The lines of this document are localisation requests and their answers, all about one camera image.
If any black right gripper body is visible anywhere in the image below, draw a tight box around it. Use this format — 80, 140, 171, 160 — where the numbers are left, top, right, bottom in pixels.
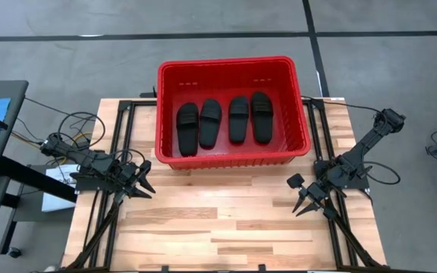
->
304, 180, 332, 206

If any black looped cable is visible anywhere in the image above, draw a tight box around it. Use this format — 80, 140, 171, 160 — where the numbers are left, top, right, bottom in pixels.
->
24, 96, 108, 151
360, 161, 401, 186

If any black monitor stand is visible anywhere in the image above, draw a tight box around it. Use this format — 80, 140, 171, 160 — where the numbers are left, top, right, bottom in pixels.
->
0, 155, 78, 266

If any small black clamp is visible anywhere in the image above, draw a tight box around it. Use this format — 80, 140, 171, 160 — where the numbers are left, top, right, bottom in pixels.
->
140, 86, 159, 99

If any black right looped cable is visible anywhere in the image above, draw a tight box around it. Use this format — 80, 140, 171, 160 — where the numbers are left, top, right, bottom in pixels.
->
360, 161, 401, 186

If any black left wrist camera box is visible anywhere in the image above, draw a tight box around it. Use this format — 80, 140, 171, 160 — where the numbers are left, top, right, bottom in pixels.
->
137, 159, 153, 179

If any white paper box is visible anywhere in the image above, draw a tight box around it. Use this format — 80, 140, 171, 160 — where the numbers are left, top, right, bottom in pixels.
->
41, 164, 80, 213

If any black rubber slide sandal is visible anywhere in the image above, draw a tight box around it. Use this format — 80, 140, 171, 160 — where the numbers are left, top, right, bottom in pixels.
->
250, 91, 275, 145
175, 102, 200, 157
198, 98, 223, 149
228, 96, 250, 145

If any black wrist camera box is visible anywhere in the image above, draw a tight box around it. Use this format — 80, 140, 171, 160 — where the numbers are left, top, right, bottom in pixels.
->
137, 159, 153, 179
286, 172, 306, 190

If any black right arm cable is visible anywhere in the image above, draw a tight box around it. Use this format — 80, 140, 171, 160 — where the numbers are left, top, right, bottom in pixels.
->
300, 94, 385, 115

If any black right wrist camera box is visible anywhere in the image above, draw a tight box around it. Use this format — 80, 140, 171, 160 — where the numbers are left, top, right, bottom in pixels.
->
286, 172, 306, 190

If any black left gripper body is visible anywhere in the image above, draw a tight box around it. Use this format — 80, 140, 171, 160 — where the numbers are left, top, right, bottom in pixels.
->
114, 162, 143, 200

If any red plastic bin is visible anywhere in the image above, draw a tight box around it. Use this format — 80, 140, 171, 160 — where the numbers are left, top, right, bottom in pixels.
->
154, 55, 313, 171

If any yellow cable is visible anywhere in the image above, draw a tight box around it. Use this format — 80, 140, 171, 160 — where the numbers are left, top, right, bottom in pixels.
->
11, 130, 94, 147

